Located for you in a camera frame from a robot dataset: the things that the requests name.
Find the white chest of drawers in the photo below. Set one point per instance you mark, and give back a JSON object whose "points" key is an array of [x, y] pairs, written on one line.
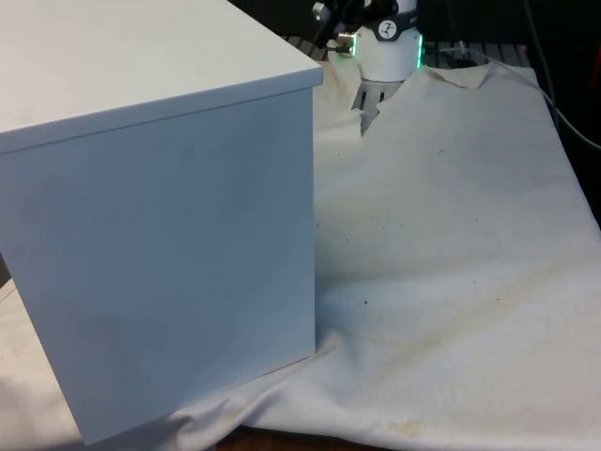
{"points": [[155, 211]]}

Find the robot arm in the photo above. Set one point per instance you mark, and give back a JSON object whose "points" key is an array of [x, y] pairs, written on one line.
{"points": [[387, 56]]}

